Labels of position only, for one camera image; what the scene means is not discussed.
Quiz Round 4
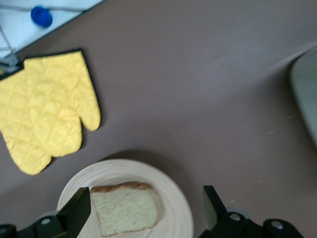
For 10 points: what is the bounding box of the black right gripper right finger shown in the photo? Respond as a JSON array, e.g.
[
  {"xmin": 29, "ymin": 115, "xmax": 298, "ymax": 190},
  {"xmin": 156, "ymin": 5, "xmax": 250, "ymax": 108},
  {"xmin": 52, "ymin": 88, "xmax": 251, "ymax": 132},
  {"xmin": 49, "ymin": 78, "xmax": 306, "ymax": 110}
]
[{"xmin": 199, "ymin": 185, "xmax": 303, "ymax": 238}]

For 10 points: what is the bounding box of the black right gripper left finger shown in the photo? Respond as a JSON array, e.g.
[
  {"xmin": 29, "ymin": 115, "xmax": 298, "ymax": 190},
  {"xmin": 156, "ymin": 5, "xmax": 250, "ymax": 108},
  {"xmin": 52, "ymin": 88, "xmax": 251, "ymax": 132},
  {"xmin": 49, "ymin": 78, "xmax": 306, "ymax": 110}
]
[{"xmin": 17, "ymin": 186, "xmax": 91, "ymax": 238}]

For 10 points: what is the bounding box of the round light wooden plate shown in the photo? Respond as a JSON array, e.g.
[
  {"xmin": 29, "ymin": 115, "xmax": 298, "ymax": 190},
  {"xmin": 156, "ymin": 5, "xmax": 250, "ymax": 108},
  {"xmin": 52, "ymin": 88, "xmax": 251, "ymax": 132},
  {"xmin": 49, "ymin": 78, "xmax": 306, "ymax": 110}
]
[{"xmin": 56, "ymin": 158, "xmax": 194, "ymax": 238}]

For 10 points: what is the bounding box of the brown bread toast slice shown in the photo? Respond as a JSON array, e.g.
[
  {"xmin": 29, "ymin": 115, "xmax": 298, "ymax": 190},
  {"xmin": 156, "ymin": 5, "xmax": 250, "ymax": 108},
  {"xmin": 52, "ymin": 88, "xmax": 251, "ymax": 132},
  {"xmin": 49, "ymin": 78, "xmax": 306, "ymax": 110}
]
[{"xmin": 89, "ymin": 181, "xmax": 163, "ymax": 238}]

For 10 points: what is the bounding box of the yellow quilted oven mitt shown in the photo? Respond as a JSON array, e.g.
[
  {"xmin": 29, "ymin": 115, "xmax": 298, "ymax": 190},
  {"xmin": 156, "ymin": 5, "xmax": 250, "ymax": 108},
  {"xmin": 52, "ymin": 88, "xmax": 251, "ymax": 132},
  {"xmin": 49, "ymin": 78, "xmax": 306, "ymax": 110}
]
[{"xmin": 0, "ymin": 67, "xmax": 53, "ymax": 176}]

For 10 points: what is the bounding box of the yellow quilted mitt showing thumb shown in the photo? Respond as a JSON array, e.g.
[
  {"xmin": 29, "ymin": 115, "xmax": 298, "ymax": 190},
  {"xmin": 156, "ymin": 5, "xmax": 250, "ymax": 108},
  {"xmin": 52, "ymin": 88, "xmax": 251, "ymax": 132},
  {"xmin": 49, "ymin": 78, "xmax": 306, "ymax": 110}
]
[{"xmin": 23, "ymin": 49, "xmax": 102, "ymax": 160}]

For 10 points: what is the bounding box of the brown table cover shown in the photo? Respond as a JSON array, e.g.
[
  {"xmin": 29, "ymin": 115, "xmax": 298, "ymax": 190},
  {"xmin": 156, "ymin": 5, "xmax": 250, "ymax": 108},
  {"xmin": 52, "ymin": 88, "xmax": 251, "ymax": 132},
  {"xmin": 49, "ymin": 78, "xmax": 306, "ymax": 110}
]
[{"xmin": 0, "ymin": 0, "xmax": 317, "ymax": 238}]

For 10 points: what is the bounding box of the beige chrome two-slot toaster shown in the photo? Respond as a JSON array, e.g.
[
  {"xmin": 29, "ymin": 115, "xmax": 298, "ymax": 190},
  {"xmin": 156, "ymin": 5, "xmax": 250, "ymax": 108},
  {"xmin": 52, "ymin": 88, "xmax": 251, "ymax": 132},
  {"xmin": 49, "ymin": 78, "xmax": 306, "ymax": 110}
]
[{"xmin": 289, "ymin": 47, "xmax": 317, "ymax": 149}]

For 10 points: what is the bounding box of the blue round cap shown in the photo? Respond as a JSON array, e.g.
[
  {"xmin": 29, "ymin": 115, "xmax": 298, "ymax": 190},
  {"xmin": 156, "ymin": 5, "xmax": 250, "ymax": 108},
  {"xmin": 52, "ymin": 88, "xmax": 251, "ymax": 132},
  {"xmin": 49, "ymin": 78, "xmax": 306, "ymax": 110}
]
[{"xmin": 30, "ymin": 5, "xmax": 53, "ymax": 28}]

